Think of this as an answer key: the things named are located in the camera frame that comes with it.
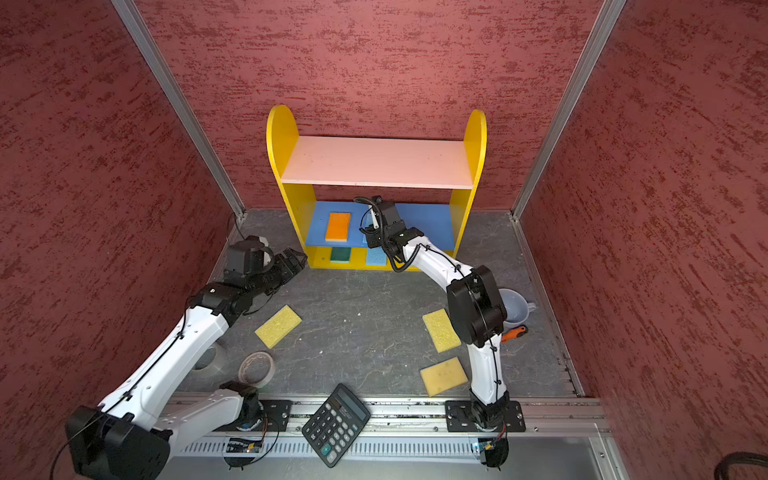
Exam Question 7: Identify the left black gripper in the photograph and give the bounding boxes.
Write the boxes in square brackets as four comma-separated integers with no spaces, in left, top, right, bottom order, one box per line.
[248,247,308,297]

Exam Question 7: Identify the blue sponge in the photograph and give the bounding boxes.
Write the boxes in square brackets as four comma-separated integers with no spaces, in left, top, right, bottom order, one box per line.
[366,247,388,266]
[359,214,374,246]

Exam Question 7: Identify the dark green scrub sponge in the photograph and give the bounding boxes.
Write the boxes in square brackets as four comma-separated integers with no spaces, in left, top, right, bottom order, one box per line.
[330,247,351,263]

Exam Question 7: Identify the orange sponge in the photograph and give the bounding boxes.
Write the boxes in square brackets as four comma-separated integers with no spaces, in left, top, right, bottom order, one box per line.
[324,212,351,243]

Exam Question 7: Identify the yellow sponge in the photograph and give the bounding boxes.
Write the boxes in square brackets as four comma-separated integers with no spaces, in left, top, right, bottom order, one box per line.
[255,305,302,349]
[420,357,468,397]
[422,309,462,353]

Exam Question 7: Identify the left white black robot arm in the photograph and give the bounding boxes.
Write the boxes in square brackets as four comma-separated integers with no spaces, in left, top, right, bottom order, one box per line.
[60,236,308,479]

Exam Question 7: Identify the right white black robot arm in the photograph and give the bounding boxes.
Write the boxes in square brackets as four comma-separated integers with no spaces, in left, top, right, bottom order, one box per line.
[354,196,510,431]

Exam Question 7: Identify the yellow shelf pink blue boards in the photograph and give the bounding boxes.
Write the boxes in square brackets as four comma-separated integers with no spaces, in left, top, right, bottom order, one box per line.
[266,105,488,270]

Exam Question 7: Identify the clear tape roll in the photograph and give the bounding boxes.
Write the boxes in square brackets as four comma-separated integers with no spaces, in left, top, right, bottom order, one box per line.
[238,351,276,389]

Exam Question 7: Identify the grey tape roll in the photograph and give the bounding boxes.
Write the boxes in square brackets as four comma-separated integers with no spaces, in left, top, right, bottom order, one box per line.
[192,342,227,376]

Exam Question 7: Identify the grey plastic cup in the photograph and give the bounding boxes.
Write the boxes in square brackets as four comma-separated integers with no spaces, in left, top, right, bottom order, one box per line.
[499,288,538,331]

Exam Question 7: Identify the black calculator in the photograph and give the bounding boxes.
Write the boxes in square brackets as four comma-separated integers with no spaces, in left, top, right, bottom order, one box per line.
[301,384,371,468]

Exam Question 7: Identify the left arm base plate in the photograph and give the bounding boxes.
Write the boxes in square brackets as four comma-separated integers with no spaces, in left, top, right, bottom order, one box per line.
[222,399,293,434]

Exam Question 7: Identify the orange handled screwdriver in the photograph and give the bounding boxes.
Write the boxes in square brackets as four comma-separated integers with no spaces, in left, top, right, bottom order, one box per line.
[501,325,528,343]

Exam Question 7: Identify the left circuit board with wires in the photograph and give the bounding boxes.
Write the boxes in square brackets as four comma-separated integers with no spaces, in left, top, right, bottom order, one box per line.
[223,438,264,469]

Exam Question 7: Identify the circuit board with wires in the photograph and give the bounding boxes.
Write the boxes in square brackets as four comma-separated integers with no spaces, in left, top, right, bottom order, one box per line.
[223,438,264,469]
[476,438,509,469]

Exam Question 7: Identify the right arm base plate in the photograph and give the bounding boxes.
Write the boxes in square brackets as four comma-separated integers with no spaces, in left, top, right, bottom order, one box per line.
[445,399,527,433]

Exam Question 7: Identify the left aluminium corner post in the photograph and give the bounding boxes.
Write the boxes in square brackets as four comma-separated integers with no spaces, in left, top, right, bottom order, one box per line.
[111,0,246,220]

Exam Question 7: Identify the aluminium corner post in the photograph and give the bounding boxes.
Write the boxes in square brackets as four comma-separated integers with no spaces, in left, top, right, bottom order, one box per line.
[510,0,629,221]
[111,0,246,220]

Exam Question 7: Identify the right circuit board with wires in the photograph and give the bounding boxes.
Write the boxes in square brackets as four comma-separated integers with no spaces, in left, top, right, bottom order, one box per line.
[476,438,509,469]

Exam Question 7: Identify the aluminium front rail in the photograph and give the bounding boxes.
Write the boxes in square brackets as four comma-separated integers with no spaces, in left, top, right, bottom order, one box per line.
[95,395,631,480]

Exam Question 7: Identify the right aluminium corner post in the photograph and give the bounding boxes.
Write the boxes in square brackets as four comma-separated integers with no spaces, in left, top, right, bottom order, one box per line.
[510,0,629,221]

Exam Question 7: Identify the black cable bottom right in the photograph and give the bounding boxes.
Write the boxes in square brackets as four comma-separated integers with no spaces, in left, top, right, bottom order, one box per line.
[713,451,768,480]

